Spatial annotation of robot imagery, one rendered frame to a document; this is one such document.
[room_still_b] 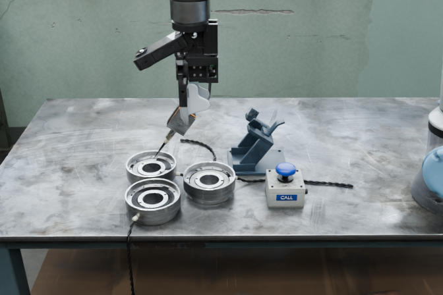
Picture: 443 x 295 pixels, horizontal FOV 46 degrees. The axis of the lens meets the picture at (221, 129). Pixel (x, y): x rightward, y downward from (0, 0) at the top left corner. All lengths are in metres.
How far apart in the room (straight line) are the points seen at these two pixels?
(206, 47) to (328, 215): 0.40
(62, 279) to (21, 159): 0.29
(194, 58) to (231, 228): 0.33
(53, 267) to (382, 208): 0.76
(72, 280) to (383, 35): 1.96
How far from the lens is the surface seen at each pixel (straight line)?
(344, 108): 1.45
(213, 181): 1.08
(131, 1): 2.59
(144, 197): 1.02
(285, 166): 1.02
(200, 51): 1.01
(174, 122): 1.07
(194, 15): 0.96
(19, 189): 1.16
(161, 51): 1.01
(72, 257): 1.34
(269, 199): 1.02
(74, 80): 2.79
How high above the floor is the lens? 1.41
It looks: 28 degrees down
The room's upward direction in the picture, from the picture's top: straight up
